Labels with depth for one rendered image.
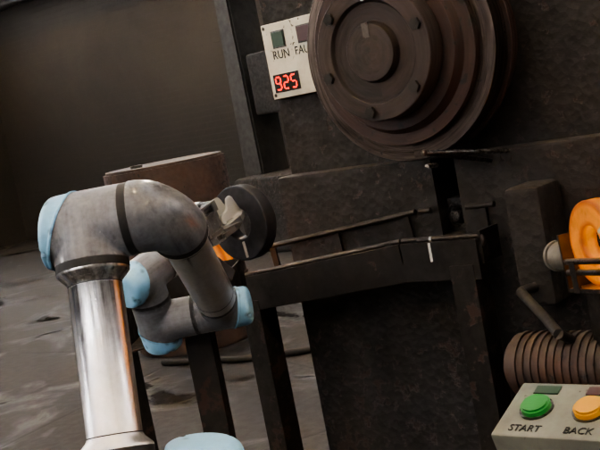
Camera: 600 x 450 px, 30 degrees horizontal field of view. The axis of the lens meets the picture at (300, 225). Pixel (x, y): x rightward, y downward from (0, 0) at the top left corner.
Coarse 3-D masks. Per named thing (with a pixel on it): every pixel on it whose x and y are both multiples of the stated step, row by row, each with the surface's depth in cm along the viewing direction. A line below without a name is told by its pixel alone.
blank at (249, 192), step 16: (224, 192) 228; (240, 192) 225; (256, 192) 224; (240, 208) 226; (256, 208) 223; (272, 208) 224; (256, 224) 224; (272, 224) 224; (224, 240) 231; (240, 240) 228; (256, 240) 225; (272, 240) 225; (240, 256) 228; (256, 256) 226
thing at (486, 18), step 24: (480, 0) 217; (312, 24) 244; (480, 24) 218; (504, 24) 222; (312, 48) 245; (480, 48) 219; (504, 48) 222; (312, 72) 247; (480, 72) 220; (480, 96) 221; (336, 120) 245; (456, 120) 226; (480, 120) 228; (360, 144) 243; (384, 144) 239; (432, 144) 231
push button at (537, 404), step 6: (528, 396) 146; (534, 396) 146; (540, 396) 145; (546, 396) 145; (522, 402) 146; (528, 402) 145; (534, 402) 145; (540, 402) 144; (546, 402) 144; (522, 408) 145; (528, 408) 144; (534, 408) 144; (540, 408) 143; (546, 408) 143; (528, 414) 144; (534, 414) 143; (540, 414) 143
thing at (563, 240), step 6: (564, 234) 205; (558, 240) 204; (564, 240) 205; (570, 240) 205; (564, 246) 205; (570, 246) 205; (564, 252) 205; (570, 252) 205; (564, 258) 205; (564, 264) 204; (564, 270) 205; (570, 276) 205; (582, 276) 205; (570, 282) 205; (582, 282) 205; (588, 282) 205
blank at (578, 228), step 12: (576, 204) 200; (588, 204) 195; (576, 216) 200; (588, 216) 196; (576, 228) 201; (588, 228) 199; (576, 240) 202; (588, 240) 201; (576, 252) 203; (588, 252) 200; (588, 264) 200; (588, 276) 201
